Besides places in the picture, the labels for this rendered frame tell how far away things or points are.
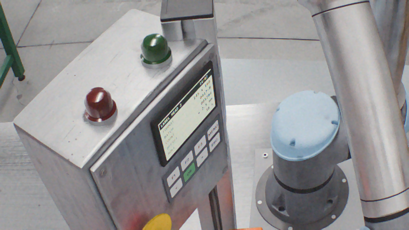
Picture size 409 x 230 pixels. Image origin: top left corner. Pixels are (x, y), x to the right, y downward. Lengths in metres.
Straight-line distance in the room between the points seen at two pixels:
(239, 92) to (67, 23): 1.96
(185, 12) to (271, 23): 2.40
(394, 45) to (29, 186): 0.87
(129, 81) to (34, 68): 2.49
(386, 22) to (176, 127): 0.39
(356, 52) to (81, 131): 0.30
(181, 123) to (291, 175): 0.48
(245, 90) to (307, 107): 0.46
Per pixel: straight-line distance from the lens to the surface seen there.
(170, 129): 0.45
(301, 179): 0.92
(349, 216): 1.03
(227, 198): 0.65
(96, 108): 0.40
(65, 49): 2.95
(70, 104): 0.44
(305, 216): 1.00
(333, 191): 1.01
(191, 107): 0.47
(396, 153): 0.60
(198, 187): 0.55
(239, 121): 1.26
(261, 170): 1.10
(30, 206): 1.23
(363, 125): 0.59
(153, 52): 0.44
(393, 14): 0.73
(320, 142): 0.85
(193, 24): 0.47
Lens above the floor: 1.77
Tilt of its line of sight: 47 degrees down
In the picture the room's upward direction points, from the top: 8 degrees counter-clockwise
